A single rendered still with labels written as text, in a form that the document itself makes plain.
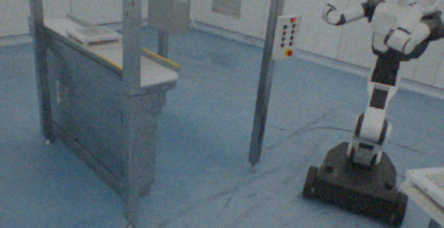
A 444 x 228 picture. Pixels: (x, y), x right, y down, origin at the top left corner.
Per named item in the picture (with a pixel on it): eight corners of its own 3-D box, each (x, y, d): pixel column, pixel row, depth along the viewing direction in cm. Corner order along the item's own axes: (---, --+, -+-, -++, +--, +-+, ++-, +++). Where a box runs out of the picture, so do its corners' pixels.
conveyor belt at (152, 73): (176, 82, 210) (177, 72, 208) (135, 91, 193) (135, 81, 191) (64, 24, 297) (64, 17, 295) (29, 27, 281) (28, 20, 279)
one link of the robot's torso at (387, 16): (392, 51, 262) (408, -6, 248) (435, 67, 233) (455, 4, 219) (355, 51, 251) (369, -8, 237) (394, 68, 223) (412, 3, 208)
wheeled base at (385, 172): (324, 153, 308) (333, 113, 295) (396, 173, 291) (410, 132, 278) (306, 197, 254) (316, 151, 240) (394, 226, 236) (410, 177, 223)
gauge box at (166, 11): (189, 33, 202) (191, -8, 194) (172, 35, 195) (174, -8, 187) (164, 23, 216) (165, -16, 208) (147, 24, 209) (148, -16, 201)
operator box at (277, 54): (294, 57, 252) (301, 16, 241) (277, 61, 241) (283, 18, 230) (286, 55, 256) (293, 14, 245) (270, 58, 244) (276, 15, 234)
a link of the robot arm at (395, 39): (404, 5, 196) (381, 39, 199) (424, 12, 190) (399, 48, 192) (409, 14, 204) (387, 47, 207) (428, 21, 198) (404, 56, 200)
